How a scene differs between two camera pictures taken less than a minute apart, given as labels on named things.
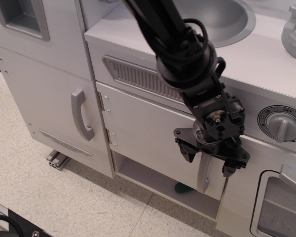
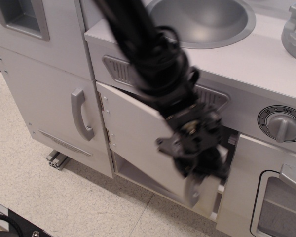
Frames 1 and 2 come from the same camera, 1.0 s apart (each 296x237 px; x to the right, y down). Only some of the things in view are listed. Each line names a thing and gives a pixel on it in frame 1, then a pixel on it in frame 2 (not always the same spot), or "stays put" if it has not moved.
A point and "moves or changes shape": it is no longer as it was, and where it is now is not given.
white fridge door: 44,92 stays put
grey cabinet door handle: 203,175 moves or changes shape
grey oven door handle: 293,177 stays put
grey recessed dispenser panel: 26,17 stays put
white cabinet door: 143,131 moves or changes shape
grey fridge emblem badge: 64,143 stays put
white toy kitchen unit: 83,76 stays put
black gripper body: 216,134 → 195,156
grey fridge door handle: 77,98 stays put
